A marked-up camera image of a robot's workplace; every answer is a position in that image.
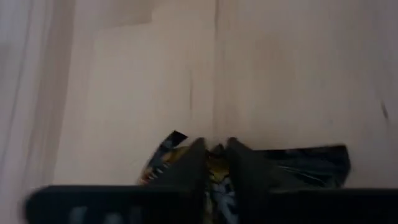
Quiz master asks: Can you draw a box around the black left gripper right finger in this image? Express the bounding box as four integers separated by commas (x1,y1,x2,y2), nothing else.
226,136,282,195

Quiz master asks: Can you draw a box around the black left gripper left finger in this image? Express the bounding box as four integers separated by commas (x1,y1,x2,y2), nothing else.
157,137,208,195

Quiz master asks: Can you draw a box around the black spicy beef noodle packet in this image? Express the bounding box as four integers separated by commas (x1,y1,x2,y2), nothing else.
138,129,352,224

